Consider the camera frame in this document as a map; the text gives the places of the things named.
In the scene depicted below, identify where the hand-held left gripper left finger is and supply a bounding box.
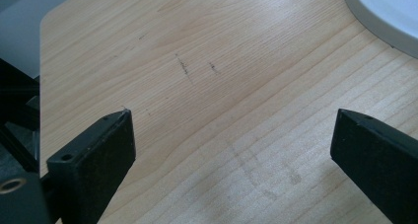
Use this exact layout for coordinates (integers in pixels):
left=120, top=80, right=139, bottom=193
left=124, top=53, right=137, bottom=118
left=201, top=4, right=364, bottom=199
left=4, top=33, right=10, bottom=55
left=45, top=109, right=137, bottom=224

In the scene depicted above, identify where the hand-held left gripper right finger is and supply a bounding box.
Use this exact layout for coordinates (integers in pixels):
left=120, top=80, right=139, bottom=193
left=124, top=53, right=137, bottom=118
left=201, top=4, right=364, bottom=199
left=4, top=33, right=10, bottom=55
left=329, top=108, right=418, bottom=224

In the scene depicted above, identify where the black metal stand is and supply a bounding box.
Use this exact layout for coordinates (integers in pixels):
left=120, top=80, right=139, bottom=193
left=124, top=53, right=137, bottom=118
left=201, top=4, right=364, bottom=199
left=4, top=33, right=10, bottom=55
left=0, top=57, right=41, bottom=174

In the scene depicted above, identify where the white round plate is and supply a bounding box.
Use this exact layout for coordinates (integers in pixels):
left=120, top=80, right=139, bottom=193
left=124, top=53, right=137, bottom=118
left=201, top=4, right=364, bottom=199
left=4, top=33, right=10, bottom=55
left=340, top=0, right=418, bottom=59

